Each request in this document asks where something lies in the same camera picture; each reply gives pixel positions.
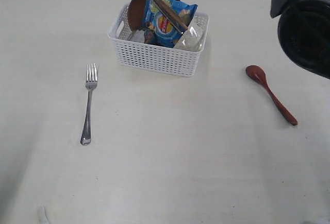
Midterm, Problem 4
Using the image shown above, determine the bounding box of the brown wooden chopstick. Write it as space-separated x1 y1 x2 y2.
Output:
140 0 189 31
140 0 185 34

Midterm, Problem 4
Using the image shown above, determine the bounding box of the brown wooden plate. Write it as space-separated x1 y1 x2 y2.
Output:
127 0 188 33

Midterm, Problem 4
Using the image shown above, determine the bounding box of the blue chips bag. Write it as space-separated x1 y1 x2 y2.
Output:
142 0 197 48

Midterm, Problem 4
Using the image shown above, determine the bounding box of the silver metal fork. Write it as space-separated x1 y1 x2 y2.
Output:
80 63 98 146

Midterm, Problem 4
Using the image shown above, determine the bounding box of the dark red wooden spoon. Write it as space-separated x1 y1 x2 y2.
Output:
245 65 298 126

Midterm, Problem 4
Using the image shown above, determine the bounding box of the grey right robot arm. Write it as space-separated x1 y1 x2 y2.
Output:
150 0 329 78

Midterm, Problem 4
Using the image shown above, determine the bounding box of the grey metal cup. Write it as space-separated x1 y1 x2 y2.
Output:
127 28 146 44

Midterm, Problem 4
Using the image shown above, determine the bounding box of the white perforated plastic basket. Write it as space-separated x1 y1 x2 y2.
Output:
108 3 209 77

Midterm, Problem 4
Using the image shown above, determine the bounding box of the clear textured glass bowl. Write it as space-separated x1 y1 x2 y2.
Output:
173 18 204 52

